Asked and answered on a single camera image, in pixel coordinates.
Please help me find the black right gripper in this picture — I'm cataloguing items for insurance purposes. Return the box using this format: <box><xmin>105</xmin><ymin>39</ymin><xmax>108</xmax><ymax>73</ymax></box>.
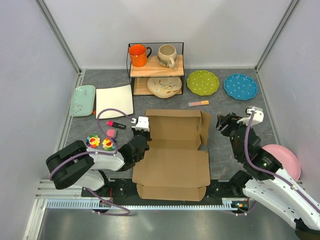
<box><xmin>214</xmin><ymin>111</ymin><xmax>253</xmax><ymax>160</ymax></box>

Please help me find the orange pink eraser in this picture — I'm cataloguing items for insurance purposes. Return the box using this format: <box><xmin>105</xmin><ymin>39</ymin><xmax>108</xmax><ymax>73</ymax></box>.
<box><xmin>188</xmin><ymin>100</ymin><xmax>209</xmax><ymax>107</ymax></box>

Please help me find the brown cardboard box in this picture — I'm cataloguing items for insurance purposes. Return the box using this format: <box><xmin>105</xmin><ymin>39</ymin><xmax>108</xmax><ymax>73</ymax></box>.
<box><xmin>132</xmin><ymin>109</ymin><xmax>212</xmax><ymax>202</ymax></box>

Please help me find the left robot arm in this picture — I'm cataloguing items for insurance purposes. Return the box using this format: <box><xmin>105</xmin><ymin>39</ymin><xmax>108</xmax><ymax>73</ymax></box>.
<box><xmin>45</xmin><ymin>124</ymin><xmax>152</xmax><ymax>197</ymax></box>

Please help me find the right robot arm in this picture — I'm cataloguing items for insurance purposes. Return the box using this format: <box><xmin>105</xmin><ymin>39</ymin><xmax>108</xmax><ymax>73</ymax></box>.
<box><xmin>216</xmin><ymin>107</ymin><xmax>320</xmax><ymax>240</ymax></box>

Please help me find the pink eraser block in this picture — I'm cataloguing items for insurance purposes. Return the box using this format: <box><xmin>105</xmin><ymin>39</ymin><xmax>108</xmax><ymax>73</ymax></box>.
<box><xmin>106</xmin><ymin>129</ymin><xmax>118</xmax><ymax>139</ymax></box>

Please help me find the pink highlighter marker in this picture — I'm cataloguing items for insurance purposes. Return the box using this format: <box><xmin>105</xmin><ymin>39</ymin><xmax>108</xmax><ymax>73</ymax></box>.
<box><xmin>106</xmin><ymin>121</ymin><xmax>127</xmax><ymax>130</ymax></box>

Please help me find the blue dotted plate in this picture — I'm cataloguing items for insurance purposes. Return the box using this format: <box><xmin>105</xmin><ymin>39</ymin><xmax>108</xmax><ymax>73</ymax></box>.
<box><xmin>223</xmin><ymin>73</ymin><xmax>258</xmax><ymax>101</ymax></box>

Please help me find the rainbow flower plush toy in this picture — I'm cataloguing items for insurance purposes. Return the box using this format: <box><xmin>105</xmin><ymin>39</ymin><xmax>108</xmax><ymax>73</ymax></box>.
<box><xmin>85</xmin><ymin>134</ymin><xmax>101</xmax><ymax>149</ymax></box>

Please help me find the white square plate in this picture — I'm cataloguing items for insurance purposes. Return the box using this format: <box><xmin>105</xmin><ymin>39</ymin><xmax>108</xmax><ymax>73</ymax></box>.
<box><xmin>96</xmin><ymin>85</ymin><xmax>134</xmax><ymax>118</ymax></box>

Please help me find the green dotted plate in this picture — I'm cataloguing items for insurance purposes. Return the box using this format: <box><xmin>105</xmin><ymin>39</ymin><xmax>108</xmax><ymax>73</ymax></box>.
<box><xmin>186</xmin><ymin>70</ymin><xmax>220</xmax><ymax>96</ymax></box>

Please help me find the beige leaf pattern plate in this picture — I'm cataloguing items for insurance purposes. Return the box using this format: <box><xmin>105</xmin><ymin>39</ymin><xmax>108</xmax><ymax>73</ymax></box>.
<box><xmin>147</xmin><ymin>76</ymin><xmax>182</xmax><ymax>99</ymax></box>

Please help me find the mint divided tray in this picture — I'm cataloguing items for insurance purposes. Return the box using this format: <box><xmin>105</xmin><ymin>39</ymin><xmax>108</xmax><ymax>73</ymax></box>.
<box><xmin>69</xmin><ymin>85</ymin><xmax>96</xmax><ymax>117</ymax></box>

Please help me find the pink round plate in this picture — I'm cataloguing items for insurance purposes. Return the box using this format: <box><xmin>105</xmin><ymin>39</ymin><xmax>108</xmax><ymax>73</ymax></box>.
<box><xmin>262</xmin><ymin>144</ymin><xmax>301</xmax><ymax>181</ymax></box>

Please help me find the orange mug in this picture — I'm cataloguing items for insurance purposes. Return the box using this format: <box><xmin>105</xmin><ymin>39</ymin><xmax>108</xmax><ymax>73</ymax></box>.
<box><xmin>128</xmin><ymin>44</ymin><xmax>152</xmax><ymax>67</ymax></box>

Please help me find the beige ceramic mug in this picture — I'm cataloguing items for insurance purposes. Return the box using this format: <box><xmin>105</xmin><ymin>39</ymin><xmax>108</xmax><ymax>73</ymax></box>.
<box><xmin>157</xmin><ymin>44</ymin><xmax>178</xmax><ymax>69</ymax></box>

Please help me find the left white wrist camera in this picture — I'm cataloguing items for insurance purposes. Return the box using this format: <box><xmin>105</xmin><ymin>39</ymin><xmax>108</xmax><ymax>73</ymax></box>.
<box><xmin>131</xmin><ymin>116</ymin><xmax>150</xmax><ymax>132</ymax></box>

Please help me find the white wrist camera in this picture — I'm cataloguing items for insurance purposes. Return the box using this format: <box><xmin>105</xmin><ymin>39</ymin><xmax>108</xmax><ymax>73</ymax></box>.
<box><xmin>131</xmin><ymin>116</ymin><xmax>150</xmax><ymax>132</ymax></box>
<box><xmin>237</xmin><ymin>106</ymin><xmax>264</xmax><ymax>126</ymax></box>

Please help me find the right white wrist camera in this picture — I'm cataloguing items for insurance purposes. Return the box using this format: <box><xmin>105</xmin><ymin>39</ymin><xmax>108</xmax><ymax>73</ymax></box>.
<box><xmin>237</xmin><ymin>106</ymin><xmax>264</xmax><ymax>126</ymax></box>

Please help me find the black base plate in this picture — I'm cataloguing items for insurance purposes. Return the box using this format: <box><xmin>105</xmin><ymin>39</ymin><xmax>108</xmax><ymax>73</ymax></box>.
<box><xmin>96</xmin><ymin>178</ymin><xmax>247</xmax><ymax>206</ymax></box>

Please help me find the black wire wooden shelf rack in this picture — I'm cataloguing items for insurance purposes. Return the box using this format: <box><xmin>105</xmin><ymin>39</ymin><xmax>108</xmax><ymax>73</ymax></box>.
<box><xmin>126</xmin><ymin>41</ymin><xmax>185</xmax><ymax>96</ymax></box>

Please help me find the grey slotted cable duct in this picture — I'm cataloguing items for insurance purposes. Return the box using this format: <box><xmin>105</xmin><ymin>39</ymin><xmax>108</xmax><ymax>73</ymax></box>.
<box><xmin>46</xmin><ymin>199</ymin><xmax>237</xmax><ymax>211</ymax></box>

